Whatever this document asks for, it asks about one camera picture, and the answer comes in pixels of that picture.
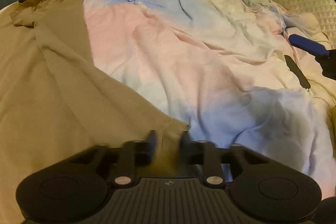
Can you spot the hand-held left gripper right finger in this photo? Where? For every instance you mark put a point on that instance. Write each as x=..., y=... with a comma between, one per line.
x=185, y=146

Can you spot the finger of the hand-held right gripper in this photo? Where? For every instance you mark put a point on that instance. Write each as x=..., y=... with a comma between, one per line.
x=298, y=71
x=309, y=44

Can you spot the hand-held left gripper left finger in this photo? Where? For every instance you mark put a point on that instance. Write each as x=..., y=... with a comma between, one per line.
x=151, y=146

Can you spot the beige t-shirt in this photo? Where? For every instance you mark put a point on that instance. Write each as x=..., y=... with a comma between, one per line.
x=52, y=82

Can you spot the quilted cream pillow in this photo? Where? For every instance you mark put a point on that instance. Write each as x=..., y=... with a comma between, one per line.
x=302, y=1

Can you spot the pastel tie-dye bed blanket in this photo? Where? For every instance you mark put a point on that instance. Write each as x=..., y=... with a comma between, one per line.
x=197, y=69

